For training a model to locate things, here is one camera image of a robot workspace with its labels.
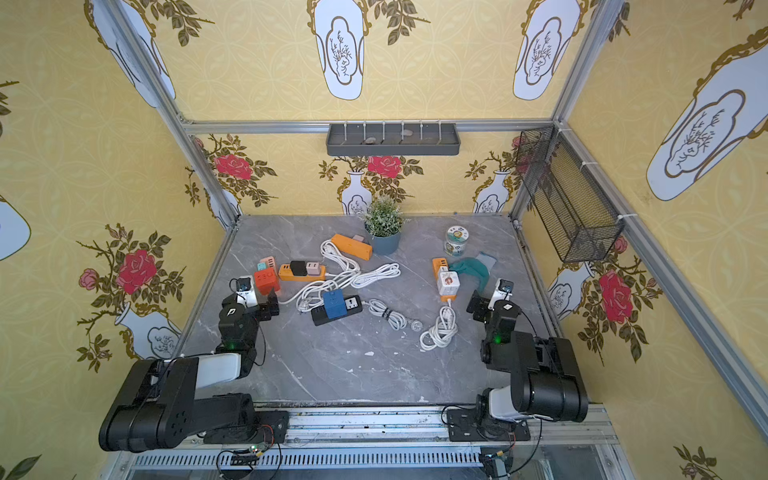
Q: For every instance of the white bundled cable black strip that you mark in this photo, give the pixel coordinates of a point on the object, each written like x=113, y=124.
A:
x=378, y=308

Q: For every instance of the potted green plant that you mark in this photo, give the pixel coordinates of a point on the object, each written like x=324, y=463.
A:
x=384, y=221

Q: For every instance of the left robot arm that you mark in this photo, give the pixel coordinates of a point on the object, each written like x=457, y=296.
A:
x=157, y=407

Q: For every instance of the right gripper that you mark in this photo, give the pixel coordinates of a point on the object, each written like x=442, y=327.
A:
x=483, y=306

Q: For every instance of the pink power strip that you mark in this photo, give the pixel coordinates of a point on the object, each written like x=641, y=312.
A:
x=267, y=263

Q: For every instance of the round printed tin jar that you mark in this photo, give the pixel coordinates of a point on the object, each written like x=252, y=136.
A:
x=456, y=238

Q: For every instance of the blue cube adapter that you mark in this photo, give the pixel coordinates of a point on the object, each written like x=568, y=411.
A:
x=334, y=304

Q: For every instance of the grey wall shelf tray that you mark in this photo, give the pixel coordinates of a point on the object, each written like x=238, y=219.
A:
x=393, y=138

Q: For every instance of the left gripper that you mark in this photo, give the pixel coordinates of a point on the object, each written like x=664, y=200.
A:
x=262, y=305

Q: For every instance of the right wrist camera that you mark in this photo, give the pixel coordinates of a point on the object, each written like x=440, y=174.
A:
x=503, y=290

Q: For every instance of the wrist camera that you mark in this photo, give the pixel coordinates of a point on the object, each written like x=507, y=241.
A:
x=503, y=290
x=245, y=291

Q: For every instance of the black wire mesh basket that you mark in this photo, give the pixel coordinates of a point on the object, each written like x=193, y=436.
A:
x=581, y=222

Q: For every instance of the black power strip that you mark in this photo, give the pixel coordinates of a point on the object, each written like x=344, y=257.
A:
x=354, y=306

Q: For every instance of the red cube adapter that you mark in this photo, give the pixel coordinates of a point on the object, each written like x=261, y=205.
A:
x=266, y=281

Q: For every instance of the orange power strip with adapters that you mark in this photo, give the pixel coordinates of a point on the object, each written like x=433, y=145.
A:
x=284, y=274

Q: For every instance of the green work glove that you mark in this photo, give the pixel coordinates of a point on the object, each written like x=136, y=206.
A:
x=479, y=267

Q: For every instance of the black charger block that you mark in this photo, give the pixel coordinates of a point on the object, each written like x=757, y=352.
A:
x=298, y=268

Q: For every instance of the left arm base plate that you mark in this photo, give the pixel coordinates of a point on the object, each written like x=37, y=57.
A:
x=268, y=427

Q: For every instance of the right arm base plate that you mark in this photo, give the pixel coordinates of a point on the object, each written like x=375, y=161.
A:
x=466, y=424

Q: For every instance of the pink USB charger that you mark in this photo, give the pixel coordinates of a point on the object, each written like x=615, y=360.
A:
x=313, y=269

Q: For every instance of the white tiger cube adapter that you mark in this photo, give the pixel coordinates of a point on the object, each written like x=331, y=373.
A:
x=448, y=283

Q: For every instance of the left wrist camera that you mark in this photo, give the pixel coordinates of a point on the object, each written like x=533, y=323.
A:
x=245, y=291

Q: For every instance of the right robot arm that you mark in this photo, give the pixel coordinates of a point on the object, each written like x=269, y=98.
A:
x=544, y=378

